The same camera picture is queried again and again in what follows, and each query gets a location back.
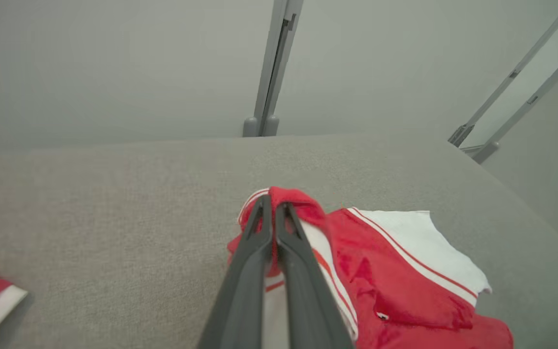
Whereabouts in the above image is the red and white basketball jersey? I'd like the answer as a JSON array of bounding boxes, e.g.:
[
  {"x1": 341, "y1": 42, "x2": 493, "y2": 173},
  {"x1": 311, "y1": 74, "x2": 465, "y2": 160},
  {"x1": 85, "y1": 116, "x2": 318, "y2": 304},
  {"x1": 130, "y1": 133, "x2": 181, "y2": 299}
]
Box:
[{"x1": 227, "y1": 187, "x2": 514, "y2": 349}]

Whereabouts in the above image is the grey partition post with feet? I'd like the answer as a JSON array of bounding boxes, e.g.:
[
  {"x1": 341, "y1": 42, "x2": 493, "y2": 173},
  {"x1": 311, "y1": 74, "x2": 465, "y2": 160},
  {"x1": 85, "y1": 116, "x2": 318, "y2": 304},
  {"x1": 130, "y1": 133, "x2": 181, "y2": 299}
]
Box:
[{"x1": 243, "y1": 0, "x2": 305, "y2": 138}]

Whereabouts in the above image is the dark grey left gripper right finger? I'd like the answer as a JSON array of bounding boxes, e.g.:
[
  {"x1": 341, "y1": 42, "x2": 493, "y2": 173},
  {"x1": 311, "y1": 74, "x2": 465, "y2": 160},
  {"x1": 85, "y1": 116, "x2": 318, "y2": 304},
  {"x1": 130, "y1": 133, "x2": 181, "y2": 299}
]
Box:
[{"x1": 275, "y1": 203, "x2": 355, "y2": 349}]

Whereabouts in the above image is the grey metal frame leg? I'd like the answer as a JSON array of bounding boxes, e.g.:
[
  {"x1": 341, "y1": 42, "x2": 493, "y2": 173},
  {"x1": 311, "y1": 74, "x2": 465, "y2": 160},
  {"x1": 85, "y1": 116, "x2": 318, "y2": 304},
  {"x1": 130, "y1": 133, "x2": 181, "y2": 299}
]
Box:
[
  {"x1": 472, "y1": 35, "x2": 558, "y2": 164},
  {"x1": 448, "y1": 0, "x2": 558, "y2": 147}
]

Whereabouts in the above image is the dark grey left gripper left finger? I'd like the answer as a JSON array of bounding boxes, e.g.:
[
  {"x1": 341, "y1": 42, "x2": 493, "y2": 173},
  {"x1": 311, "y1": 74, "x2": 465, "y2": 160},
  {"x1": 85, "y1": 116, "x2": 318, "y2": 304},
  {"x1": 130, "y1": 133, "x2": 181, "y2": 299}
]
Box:
[{"x1": 197, "y1": 195, "x2": 274, "y2": 349}]

